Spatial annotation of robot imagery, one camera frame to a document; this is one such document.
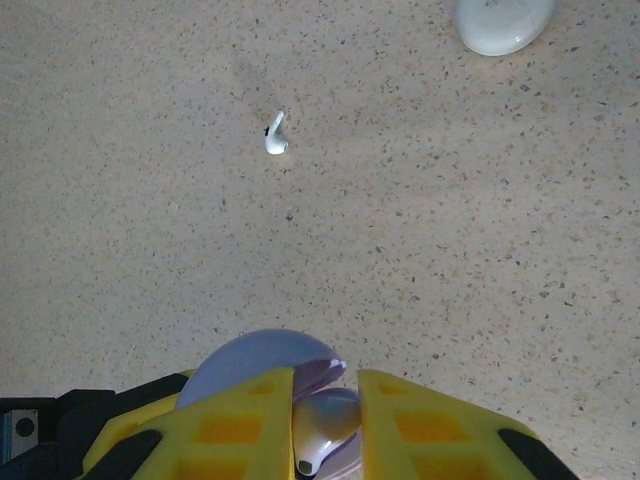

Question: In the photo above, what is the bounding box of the white earbud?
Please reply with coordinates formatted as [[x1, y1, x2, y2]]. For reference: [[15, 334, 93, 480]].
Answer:
[[262, 109, 291, 156]]

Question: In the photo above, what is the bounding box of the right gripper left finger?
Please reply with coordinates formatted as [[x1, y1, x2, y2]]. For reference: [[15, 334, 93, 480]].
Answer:
[[82, 366, 295, 480]]

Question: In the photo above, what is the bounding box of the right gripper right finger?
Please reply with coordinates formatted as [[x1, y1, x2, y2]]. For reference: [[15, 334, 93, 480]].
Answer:
[[356, 368, 582, 480]]

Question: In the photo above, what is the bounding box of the white earbud charging case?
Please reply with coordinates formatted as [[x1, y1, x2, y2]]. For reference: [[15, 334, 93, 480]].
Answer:
[[453, 0, 557, 57]]

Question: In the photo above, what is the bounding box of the purple earbud charging case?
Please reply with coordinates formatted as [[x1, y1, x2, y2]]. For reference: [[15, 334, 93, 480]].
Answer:
[[174, 328, 365, 480]]

